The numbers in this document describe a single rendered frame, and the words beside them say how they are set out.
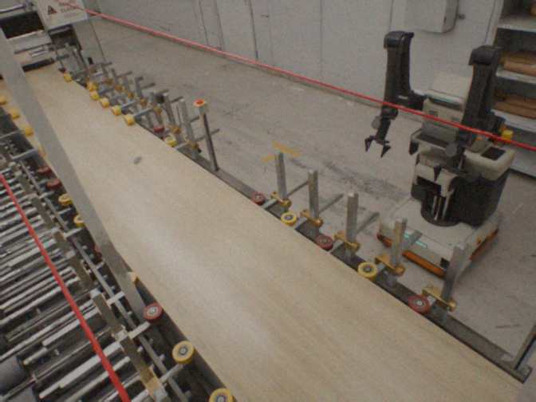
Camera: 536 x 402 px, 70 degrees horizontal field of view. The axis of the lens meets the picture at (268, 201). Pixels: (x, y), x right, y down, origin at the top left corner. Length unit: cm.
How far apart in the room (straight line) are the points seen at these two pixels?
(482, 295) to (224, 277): 183
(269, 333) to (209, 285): 37
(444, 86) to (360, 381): 150
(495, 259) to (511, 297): 32
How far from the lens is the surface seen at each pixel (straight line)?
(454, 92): 222
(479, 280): 305
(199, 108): 252
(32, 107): 131
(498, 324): 286
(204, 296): 172
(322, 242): 184
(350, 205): 179
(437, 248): 279
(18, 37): 531
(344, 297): 165
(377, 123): 217
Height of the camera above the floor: 223
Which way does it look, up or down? 39 degrees down
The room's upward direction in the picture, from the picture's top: 8 degrees counter-clockwise
